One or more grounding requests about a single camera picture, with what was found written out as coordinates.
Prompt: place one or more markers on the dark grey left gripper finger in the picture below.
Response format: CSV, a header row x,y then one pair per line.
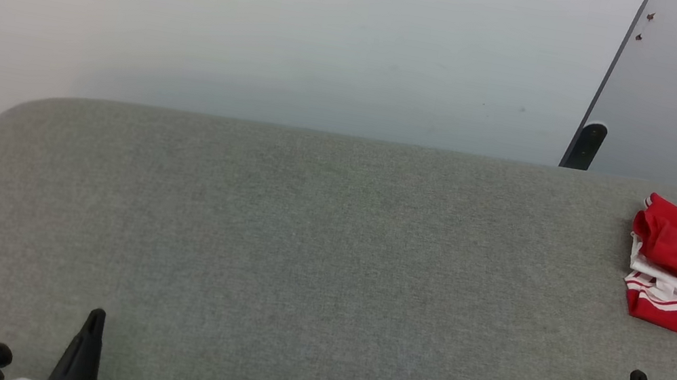
x,y
81,360

